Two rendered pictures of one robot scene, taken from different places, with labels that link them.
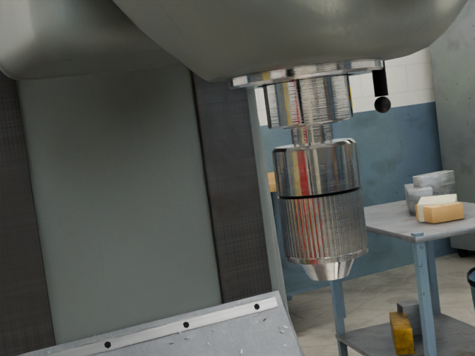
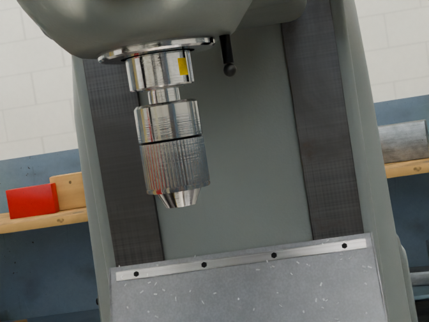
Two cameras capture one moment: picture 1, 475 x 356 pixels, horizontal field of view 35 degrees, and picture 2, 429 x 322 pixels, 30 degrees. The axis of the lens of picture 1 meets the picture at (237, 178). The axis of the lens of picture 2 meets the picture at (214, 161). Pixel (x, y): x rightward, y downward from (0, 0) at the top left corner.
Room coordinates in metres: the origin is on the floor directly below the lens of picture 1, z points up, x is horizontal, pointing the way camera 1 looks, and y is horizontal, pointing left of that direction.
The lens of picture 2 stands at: (-0.07, -0.37, 1.25)
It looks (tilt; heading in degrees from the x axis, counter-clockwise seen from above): 3 degrees down; 32
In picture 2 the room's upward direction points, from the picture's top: 9 degrees counter-clockwise
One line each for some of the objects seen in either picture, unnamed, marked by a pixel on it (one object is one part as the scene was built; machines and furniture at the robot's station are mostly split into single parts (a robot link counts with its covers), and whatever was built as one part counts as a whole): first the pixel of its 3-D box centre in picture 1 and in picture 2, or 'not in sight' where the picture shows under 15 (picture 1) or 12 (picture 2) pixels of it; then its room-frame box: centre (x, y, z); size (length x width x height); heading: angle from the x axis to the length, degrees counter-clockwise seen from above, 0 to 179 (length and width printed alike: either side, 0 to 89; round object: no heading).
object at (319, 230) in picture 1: (321, 209); (173, 154); (0.42, -0.04, 1.23); 0.05 x 0.05 x 0.06
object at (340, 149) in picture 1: (314, 152); (166, 109); (0.42, -0.04, 1.26); 0.05 x 0.05 x 0.01
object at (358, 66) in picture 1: (305, 73); (156, 49); (0.42, -0.04, 1.31); 0.09 x 0.09 x 0.01
